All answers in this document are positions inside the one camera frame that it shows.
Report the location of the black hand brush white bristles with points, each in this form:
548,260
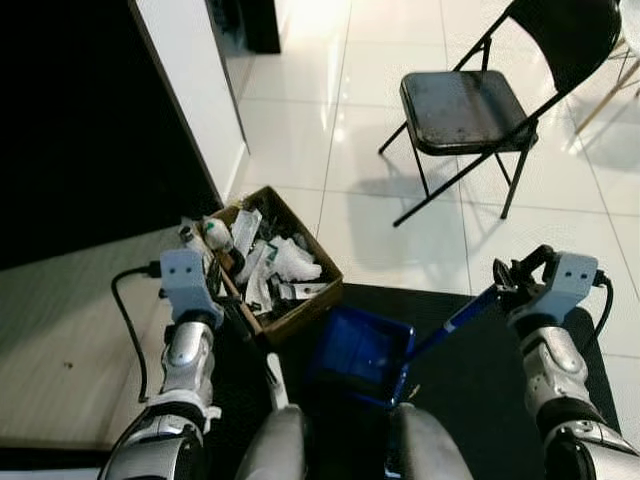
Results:
276,385

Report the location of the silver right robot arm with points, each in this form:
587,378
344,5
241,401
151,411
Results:
550,360

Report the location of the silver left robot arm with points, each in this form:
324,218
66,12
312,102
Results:
185,350

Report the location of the large black floor mat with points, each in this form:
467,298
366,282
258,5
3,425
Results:
450,400

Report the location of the white bottle green label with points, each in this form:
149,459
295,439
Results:
217,234

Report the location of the clear plastic packet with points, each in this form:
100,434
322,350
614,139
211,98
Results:
247,230

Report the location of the white crumpled paper wad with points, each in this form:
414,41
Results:
295,262

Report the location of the brown cardboard box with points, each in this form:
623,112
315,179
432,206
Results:
305,306

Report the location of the grey left robot leg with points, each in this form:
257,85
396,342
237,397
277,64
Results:
272,450

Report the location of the grey robot leg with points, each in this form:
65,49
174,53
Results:
272,450
428,450

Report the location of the black folding chair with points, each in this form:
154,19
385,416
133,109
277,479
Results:
460,110

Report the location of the grey right robot leg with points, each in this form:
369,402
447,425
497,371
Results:
428,450

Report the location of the black and white cabinet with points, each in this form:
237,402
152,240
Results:
190,80

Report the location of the white board black edge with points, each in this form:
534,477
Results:
50,455

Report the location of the black column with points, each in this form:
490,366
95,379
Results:
260,25

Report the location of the white chair wooden legs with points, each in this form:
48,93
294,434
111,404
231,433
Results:
633,20

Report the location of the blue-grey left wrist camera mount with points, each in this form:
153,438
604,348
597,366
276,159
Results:
185,280

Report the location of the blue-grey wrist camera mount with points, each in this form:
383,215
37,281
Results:
185,280
568,282

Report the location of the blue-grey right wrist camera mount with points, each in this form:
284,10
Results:
568,282

